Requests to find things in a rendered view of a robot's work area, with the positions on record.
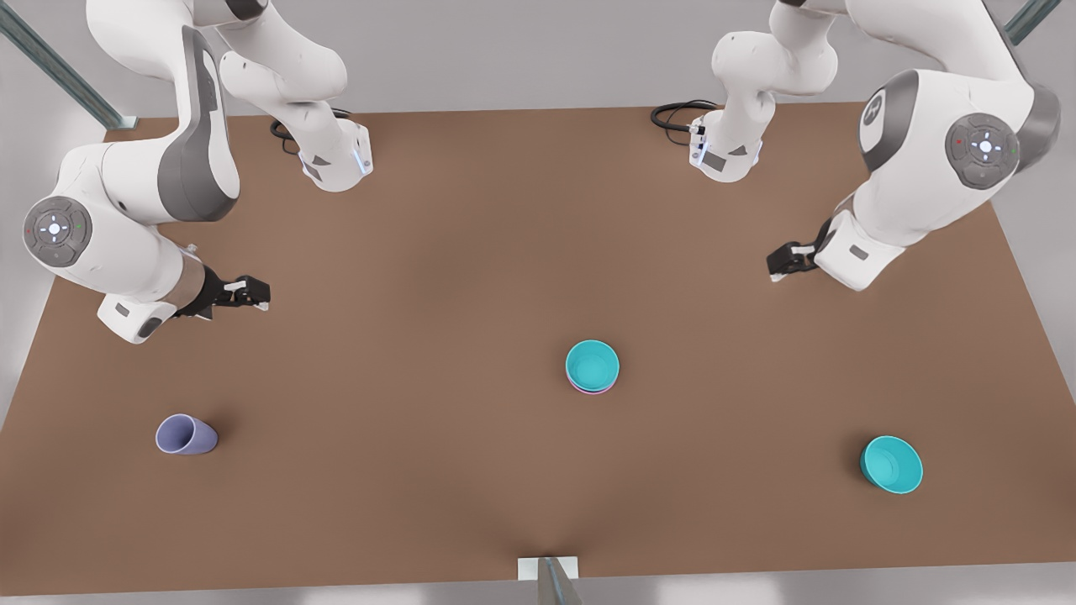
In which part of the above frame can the blue bowl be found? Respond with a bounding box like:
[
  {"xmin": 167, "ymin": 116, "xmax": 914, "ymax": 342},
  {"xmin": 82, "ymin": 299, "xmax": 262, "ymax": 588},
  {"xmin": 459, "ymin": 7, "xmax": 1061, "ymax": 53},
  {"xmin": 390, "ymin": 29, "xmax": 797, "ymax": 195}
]
[
  {"xmin": 565, "ymin": 339, "xmax": 621, "ymax": 393},
  {"xmin": 859, "ymin": 434, "xmax": 925, "ymax": 496}
]

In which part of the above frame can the purple cup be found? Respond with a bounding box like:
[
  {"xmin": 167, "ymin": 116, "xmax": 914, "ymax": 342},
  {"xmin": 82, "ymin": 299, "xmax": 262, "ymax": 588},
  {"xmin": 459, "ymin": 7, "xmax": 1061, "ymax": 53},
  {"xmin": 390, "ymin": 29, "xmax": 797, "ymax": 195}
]
[{"xmin": 155, "ymin": 413, "xmax": 220, "ymax": 456}]

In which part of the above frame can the black cable loop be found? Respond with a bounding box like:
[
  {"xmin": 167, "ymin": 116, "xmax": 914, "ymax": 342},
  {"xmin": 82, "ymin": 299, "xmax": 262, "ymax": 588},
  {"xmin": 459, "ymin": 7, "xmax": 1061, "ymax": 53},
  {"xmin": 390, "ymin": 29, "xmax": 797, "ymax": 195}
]
[
  {"xmin": 270, "ymin": 107, "xmax": 355, "ymax": 157},
  {"xmin": 650, "ymin": 100, "xmax": 721, "ymax": 147}
]

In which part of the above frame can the silver frame post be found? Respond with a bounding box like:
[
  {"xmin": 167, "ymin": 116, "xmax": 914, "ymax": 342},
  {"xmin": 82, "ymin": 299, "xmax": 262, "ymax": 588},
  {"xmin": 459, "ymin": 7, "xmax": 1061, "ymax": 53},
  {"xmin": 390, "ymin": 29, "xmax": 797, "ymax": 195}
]
[
  {"xmin": 1004, "ymin": 0, "xmax": 1063, "ymax": 46},
  {"xmin": 0, "ymin": 3, "xmax": 140, "ymax": 132},
  {"xmin": 516, "ymin": 555, "xmax": 583, "ymax": 605}
]

